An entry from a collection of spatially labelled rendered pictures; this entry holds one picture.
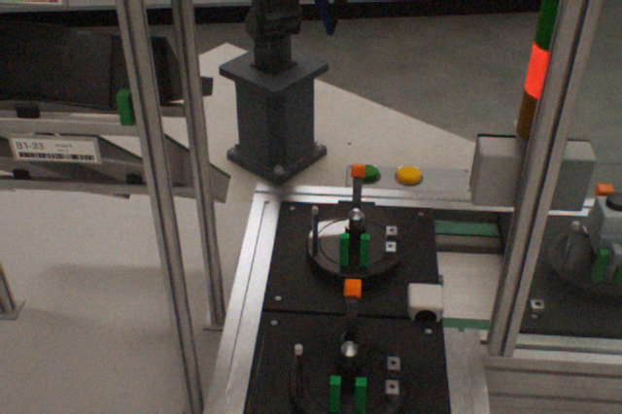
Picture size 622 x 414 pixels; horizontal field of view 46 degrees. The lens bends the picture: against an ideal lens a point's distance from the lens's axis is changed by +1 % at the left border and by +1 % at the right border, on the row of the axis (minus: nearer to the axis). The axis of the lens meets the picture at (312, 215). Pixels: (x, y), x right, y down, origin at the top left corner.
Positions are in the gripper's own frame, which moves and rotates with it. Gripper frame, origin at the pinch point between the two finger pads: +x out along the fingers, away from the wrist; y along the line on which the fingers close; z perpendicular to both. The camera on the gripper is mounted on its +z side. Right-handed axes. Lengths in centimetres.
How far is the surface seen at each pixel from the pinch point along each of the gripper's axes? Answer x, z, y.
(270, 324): 28.4, 34.2, -5.4
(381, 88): 126, -209, 13
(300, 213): 28.4, 10.6, -3.6
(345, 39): 126, -262, -6
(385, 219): 28.4, 11.1, 9.5
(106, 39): -11.4, 35.2, -19.8
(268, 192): 29.8, 3.8, -9.5
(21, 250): 39, 10, -51
